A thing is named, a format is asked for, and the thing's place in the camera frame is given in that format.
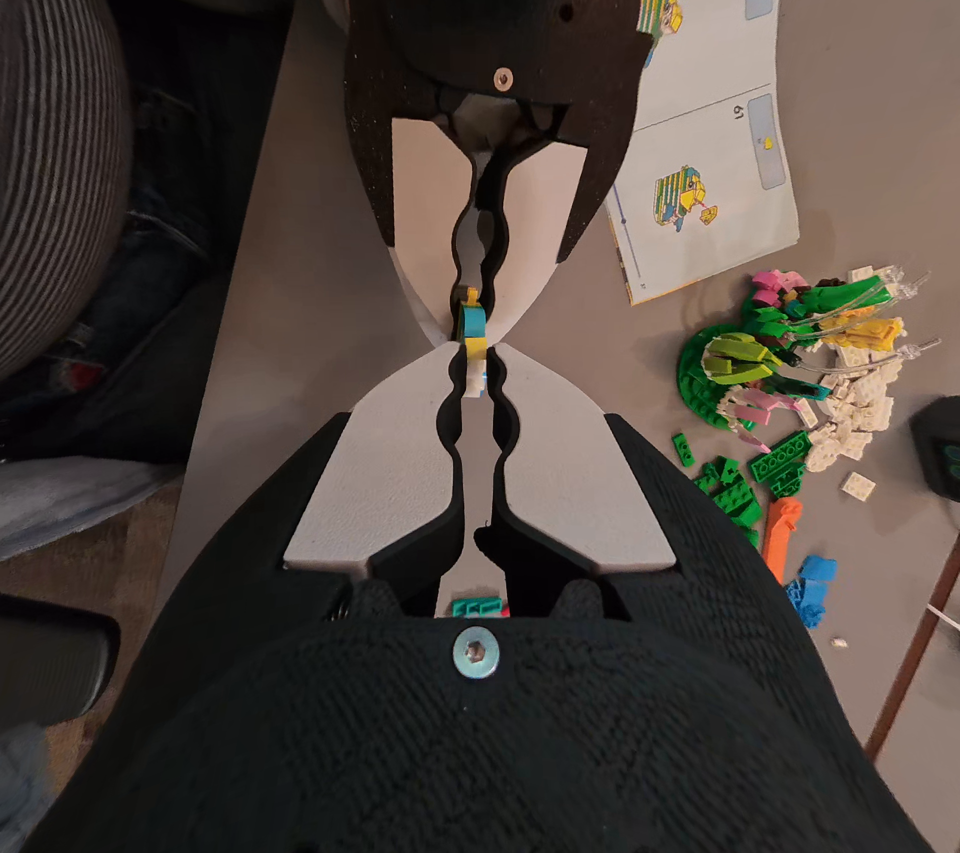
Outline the pile of green bricks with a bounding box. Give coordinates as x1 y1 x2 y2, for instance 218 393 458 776
671 429 815 547

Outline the brick flower model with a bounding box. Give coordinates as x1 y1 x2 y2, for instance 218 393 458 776
677 268 942 449

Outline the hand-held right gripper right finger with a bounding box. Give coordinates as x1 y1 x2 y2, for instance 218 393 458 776
489 341 678 578

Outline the cluster of blue bricks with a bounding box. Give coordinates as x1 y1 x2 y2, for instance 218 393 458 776
786 555 838 629

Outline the orange brick separator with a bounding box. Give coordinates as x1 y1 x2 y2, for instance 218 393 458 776
761 499 804 584

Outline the person's grey sweatshirt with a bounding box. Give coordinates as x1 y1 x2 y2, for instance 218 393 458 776
0 455 186 562

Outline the striped brick fish model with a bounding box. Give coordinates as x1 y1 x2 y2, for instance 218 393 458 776
452 286 492 398

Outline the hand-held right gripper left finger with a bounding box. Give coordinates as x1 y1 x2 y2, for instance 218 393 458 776
283 340 462 578

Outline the dark grey power station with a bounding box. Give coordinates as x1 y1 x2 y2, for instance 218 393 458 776
909 395 960 502

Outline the dark denim cloth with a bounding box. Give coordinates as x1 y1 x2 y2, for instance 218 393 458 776
0 80 230 464

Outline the pile of white bricks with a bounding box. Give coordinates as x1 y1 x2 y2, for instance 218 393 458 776
795 264 899 472

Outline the brick instruction booklet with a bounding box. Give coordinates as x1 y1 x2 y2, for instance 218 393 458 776
606 0 801 307

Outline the black chair armrest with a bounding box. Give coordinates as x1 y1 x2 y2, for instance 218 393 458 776
0 594 122 727

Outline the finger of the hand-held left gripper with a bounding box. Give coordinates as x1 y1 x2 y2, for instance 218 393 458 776
477 140 589 344
390 115 481 348

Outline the grey desk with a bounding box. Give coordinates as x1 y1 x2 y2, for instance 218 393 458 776
153 0 960 832

